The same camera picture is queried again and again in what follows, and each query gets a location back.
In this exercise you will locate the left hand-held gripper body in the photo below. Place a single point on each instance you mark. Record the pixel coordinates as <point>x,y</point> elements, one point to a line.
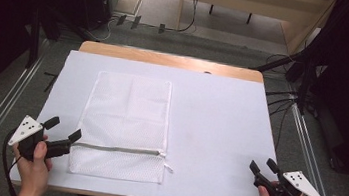
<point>27,142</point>

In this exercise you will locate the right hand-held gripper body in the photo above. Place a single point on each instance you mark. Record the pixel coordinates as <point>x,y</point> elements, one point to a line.
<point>285,193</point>

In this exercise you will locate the white mesh laundry bag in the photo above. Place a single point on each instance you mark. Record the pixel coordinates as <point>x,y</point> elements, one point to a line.
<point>127,112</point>

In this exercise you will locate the person's left hand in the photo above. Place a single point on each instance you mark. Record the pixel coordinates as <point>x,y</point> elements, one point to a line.
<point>33,174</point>

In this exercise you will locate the white table mat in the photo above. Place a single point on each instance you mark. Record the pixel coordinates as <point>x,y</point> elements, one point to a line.
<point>218,133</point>

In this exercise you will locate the black metal stand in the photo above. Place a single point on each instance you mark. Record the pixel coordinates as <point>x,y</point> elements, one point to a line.
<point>34,40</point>
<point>305,84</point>

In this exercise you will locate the wooden table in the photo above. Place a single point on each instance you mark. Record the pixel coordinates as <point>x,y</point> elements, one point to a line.
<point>167,58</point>

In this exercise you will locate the light wooden furniture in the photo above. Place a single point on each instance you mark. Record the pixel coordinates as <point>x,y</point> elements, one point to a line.
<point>258,4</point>

